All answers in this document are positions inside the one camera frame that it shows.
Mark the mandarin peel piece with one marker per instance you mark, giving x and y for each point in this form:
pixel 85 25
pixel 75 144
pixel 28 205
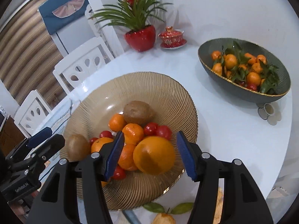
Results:
pixel 219 206

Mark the mandarin peel with leaves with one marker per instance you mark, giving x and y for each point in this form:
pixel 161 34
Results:
pixel 166 216

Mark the dark wooden cabinet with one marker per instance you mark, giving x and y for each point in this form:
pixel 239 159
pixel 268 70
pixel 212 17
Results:
pixel 10 136

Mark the white microwave oven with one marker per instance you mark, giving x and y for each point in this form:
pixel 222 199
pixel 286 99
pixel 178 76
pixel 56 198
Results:
pixel 3 117

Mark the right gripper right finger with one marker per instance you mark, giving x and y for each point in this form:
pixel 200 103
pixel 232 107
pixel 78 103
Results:
pixel 243 201

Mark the red cherry tomato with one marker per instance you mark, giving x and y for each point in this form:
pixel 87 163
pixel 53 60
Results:
pixel 106 134
pixel 119 173
pixel 150 129
pixel 164 132

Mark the orange mandarin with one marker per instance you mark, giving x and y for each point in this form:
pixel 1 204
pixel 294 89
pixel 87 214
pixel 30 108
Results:
pixel 97 145
pixel 133 133
pixel 117 122
pixel 126 161

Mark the flower shaped coaster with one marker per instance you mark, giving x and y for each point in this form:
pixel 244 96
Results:
pixel 270 112

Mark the green plant in red pot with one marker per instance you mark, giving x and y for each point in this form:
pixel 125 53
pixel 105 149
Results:
pixel 135 16

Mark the white dining chair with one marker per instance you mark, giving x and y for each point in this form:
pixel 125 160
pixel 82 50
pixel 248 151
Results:
pixel 31 113
pixel 82 63

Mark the patterned blue woven table mat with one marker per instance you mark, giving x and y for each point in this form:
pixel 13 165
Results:
pixel 60 114

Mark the amber ribbed glass bowl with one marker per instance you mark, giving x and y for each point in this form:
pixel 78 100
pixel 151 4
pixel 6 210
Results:
pixel 173 107

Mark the dark green fruit bowl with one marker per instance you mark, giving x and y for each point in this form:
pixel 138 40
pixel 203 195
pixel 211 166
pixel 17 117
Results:
pixel 245 69

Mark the large orange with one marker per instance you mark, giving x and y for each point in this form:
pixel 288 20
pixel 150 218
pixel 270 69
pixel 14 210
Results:
pixel 154 155

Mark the large brown kiwi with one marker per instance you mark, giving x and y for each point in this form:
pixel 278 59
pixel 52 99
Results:
pixel 138 112

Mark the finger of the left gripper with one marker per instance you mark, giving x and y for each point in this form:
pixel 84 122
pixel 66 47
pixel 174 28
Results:
pixel 48 149
pixel 25 146

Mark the red lidded tea cup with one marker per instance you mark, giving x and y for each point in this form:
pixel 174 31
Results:
pixel 172 38

